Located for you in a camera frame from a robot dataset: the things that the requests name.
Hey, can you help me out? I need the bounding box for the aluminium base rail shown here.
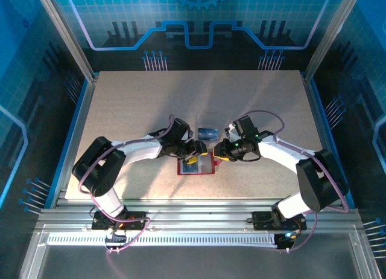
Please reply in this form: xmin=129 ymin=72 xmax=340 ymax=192
xmin=36 ymin=199 xmax=367 ymax=234

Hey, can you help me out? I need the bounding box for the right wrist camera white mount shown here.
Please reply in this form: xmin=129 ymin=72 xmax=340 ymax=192
xmin=224 ymin=123 xmax=239 ymax=143

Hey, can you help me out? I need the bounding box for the aluminium side rail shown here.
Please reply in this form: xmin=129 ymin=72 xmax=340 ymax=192
xmin=49 ymin=75 xmax=100 ymax=209
xmin=301 ymin=72 xmax=355 ymax=209

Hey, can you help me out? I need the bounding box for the white slotted cable duct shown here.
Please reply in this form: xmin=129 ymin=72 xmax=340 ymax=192
xmin=46 ymin=234 xmax=279 ymax=247

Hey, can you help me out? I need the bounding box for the aluminium frame post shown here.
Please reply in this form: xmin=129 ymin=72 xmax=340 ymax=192
xmin=302 ymin=0 xmax=364 ymax=80
xmin=33 ymin=0 xmax=98 ymax=82

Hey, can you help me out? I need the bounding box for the red leather card holder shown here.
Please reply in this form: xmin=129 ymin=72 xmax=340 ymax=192
xmin=176 ymin=152 xmax=223 ymax=176

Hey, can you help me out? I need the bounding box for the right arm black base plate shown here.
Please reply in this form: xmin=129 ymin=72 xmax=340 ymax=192
xmin=252 ymin=210 xmax=308 ymax=231

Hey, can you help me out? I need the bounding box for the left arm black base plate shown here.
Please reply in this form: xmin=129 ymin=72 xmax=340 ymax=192
xmin=91 ymin=210 xmax=149 ymax=231

